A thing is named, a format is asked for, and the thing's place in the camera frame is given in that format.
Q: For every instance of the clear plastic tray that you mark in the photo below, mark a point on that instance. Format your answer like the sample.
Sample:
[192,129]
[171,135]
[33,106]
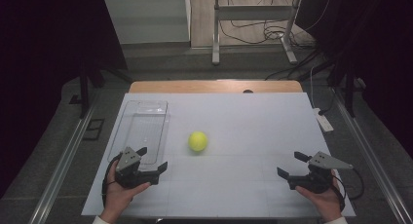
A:
[146,126]

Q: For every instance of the black stand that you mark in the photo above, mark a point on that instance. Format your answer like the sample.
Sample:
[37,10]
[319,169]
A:
[350,87]
[85,87]

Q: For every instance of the wooden table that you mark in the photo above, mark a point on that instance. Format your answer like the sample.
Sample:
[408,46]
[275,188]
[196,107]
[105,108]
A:
[195,87]

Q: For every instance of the person's right hand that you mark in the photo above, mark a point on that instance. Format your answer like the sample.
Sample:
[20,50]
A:
[326,204]

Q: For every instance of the white power strip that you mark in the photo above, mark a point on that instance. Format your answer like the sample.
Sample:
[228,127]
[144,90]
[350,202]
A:
[323,120]

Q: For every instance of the aluminium rail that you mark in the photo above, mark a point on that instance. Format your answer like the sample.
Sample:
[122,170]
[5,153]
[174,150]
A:
[373,165]
[61,172]

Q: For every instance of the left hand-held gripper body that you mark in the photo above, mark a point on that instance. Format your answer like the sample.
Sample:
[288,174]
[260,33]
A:
[128,162]

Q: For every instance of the white cabinet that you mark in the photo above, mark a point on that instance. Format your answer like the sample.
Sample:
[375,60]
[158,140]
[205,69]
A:
[146,19]

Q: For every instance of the person's left hand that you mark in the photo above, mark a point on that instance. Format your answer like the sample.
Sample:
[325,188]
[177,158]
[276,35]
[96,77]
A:
[117,198]

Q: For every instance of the grey metal stand frame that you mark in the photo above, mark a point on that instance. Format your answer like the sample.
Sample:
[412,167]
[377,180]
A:
[253,13]

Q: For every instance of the black floor plate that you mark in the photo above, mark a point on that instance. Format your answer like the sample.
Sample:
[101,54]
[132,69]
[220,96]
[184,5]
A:
[93,129]

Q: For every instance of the black table grommet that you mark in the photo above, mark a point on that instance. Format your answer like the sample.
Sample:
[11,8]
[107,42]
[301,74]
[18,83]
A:
[248,91]

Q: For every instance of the white board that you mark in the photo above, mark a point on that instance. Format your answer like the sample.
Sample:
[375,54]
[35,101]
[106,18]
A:
[233,126]

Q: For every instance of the dark curtain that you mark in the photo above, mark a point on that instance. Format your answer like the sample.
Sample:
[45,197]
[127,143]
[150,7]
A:
[42,71]
[376,55]

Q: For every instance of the yellow tennis ball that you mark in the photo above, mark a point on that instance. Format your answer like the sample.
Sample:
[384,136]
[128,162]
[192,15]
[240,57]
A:
[198,141]

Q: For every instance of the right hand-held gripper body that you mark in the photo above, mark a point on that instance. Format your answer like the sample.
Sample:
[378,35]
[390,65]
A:
[316,180]

